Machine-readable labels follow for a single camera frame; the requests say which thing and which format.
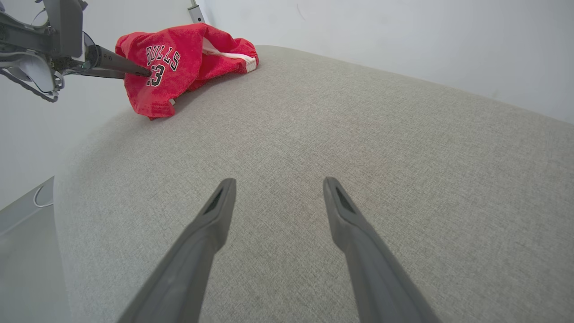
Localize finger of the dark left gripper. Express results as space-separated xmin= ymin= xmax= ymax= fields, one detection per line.
xmin=73 ymin=67 xmax=127 ymax=80
xmin=84 ymin=44 xmax=152 ymax=79

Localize grey fabric sofa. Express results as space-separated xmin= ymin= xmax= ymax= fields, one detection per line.
xmin=53 ymin=45 xmax=574 ymax=323

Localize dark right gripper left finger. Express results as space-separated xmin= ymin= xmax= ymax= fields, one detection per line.
xmin=117 ymin=178 xmax=237 ymax=323

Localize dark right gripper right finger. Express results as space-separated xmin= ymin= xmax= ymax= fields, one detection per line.
xmin=322 ymin=176 xmax=443 ymax=323

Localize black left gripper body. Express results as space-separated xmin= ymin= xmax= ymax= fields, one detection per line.
xmin=0 ymin=0 xmax=89 ymax=74

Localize red white Bulls shorts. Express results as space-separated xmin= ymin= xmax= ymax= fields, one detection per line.
xmin=115 ymin=23 xmax=260 ymax=121

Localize white floor cable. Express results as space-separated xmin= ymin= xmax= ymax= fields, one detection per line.
xmin=33 ymin=184 xmax=55 ymax=208

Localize grey metal fixture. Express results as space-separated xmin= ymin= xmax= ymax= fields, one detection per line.
xmin=187 ymin=0 xmax=207 ymax=24

